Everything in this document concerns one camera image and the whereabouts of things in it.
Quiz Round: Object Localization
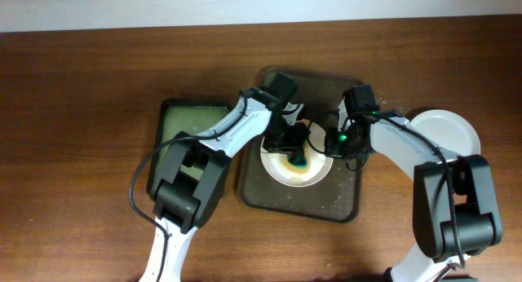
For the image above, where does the green soapy water tray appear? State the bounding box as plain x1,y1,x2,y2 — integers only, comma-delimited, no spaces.
146,99,231,192

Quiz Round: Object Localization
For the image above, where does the green yellow sponge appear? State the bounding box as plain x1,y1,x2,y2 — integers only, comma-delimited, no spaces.
287,154,307,168

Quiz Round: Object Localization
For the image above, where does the pink-rimmed plate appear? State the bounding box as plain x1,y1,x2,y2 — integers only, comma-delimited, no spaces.
259,123,334,187

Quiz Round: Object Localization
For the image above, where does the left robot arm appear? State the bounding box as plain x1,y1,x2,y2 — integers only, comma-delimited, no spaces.
139,73,309,281

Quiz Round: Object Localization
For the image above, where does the dark brown serving tray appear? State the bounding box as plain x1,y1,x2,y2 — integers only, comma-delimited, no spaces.
237,67,363,223

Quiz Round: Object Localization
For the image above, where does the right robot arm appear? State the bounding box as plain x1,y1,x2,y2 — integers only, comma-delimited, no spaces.
325,85,503,281

